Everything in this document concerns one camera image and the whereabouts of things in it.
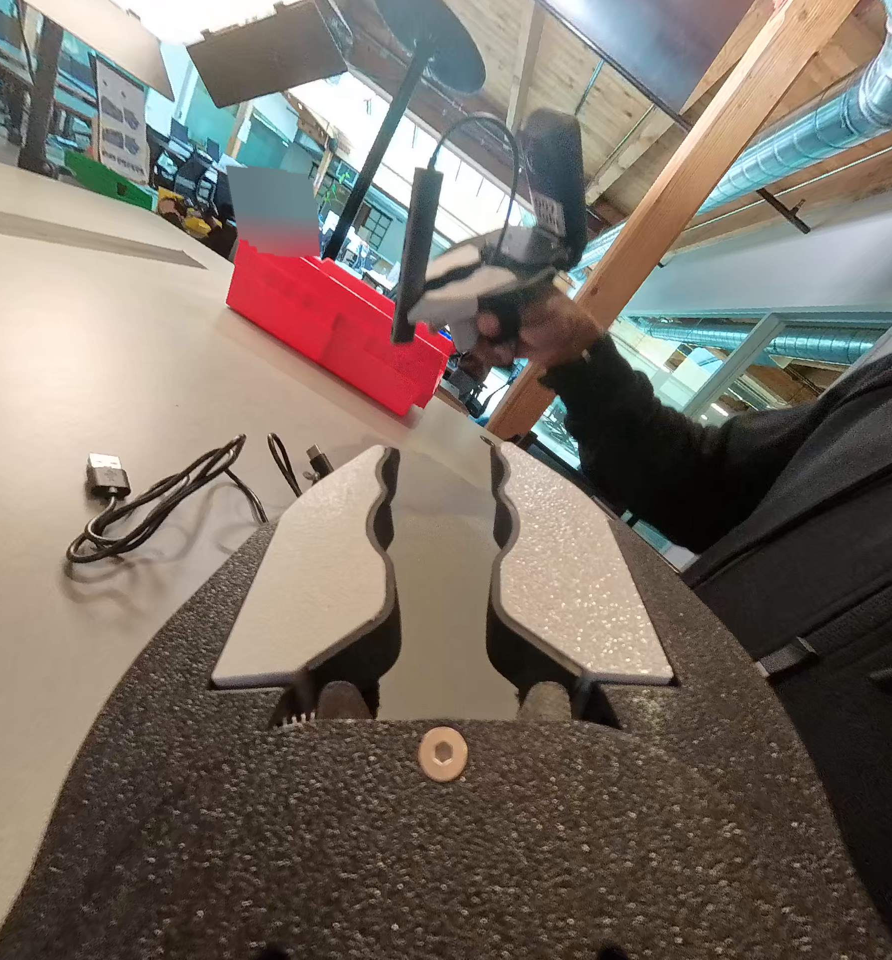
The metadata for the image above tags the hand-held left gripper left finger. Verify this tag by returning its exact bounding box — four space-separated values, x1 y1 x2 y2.
211 444 403 691

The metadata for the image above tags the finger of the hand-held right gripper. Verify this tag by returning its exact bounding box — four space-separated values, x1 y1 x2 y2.
425 234 507 290
408 268 525 327

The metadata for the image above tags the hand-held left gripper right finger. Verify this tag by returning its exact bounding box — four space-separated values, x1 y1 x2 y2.
488 442 675 687

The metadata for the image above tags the short black hub cable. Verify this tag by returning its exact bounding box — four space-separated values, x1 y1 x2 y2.
429 114 525 234

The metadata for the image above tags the person's right forearm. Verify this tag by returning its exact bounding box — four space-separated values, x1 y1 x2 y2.
539 333 814 556

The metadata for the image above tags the person's right hand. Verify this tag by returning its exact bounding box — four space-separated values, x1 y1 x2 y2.
482 291 608 387

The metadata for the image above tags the red plastic bin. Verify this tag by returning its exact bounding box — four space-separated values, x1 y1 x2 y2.
225 238 453 417

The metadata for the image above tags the black round-base stand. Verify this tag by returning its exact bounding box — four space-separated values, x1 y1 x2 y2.
322 0 488 260

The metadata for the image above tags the person in black jacket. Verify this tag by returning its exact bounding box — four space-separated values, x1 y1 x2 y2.
678 351 892 960

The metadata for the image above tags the dark brown panel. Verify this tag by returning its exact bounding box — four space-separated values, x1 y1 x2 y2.
185 0 354 110
22 0 175 102

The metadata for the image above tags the green plastic bin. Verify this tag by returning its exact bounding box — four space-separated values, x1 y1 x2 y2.
63 150 158 211

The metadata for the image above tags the white printed poster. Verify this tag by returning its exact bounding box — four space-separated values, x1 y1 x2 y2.
95 56 149 185

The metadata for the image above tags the dark pillar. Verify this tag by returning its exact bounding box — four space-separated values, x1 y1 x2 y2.
17 15 66 175

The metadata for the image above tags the wooden post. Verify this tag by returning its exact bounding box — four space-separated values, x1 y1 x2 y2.
485 0 867 444

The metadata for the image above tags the black metal bracket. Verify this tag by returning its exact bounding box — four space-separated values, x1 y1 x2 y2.
755 186 812 235

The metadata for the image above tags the black usb-c cable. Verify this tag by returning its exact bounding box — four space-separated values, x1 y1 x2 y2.
65 431 336 565

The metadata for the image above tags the large silver air duct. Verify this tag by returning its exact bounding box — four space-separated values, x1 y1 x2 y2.
573 0 892 271

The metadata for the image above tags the thin silver air duct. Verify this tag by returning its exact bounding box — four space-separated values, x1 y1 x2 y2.
633 315 889 365

